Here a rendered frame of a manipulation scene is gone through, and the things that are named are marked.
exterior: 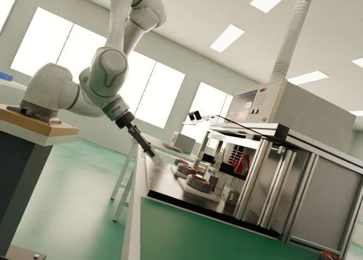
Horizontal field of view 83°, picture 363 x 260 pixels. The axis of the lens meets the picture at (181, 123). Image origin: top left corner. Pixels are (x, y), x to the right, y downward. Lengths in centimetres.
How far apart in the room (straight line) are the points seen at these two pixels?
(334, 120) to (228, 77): 527
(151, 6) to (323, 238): 122
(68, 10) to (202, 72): 373
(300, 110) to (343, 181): 30
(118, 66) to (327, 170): 79
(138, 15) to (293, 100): 82
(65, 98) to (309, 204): 113
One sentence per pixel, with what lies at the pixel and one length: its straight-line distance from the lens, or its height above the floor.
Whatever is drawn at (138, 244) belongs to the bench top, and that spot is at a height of 75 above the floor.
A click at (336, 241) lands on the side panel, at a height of 81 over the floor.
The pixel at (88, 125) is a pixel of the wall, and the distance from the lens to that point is 570.
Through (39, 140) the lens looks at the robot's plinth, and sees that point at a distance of 103.
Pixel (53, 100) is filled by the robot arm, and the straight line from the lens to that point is 114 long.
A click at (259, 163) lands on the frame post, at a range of 75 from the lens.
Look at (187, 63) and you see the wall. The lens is 591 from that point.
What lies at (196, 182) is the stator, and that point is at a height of 81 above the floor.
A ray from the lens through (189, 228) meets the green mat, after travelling 57.
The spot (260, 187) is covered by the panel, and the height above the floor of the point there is 88.
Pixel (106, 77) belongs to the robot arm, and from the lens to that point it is 64.
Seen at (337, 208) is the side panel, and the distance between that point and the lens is 99.
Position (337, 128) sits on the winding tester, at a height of 123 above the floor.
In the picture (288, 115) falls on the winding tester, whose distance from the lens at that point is 92.
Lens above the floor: 95
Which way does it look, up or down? 4 degrees up
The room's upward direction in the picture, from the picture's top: 22 degrees clockwise
